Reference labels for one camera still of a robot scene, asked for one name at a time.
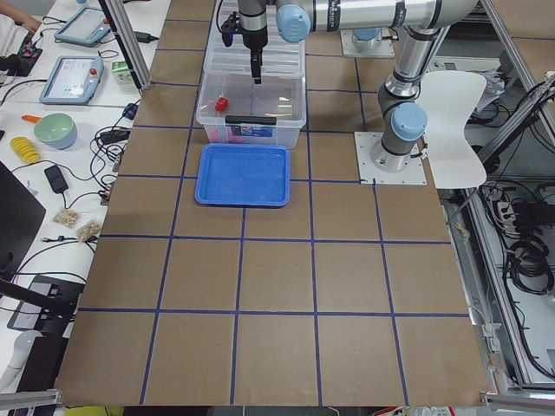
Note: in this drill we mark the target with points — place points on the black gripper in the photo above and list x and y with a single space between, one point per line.
254 39

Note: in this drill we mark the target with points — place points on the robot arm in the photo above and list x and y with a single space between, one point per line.
372 38
423 21

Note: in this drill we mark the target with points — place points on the red block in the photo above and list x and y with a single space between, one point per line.
221 104

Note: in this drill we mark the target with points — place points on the clear plastic storage box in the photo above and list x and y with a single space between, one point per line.
283 98

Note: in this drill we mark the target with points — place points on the blue plastic tray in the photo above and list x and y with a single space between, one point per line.
244 175

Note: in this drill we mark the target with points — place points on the green white carton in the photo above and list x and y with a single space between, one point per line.
121 73

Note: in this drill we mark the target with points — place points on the teach pendant tablet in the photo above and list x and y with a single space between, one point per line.
73 80
86 28

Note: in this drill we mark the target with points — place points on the white chair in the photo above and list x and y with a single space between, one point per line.
449 98

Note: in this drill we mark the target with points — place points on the green bowl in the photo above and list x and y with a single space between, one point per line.
56 130

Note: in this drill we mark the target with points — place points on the black power adapter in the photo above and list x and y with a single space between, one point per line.
57 181

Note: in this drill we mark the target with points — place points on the toy carrot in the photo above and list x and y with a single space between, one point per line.
31 118

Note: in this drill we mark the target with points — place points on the yellow toy corn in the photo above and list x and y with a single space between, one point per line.
25 150

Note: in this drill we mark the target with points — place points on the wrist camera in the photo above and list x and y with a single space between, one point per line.
229 28

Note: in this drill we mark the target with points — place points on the black box latch handle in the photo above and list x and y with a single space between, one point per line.
250 119

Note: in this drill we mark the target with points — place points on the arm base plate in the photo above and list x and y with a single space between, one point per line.
377 167
385 51

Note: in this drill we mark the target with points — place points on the aluminium frame post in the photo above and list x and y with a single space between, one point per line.
122 29

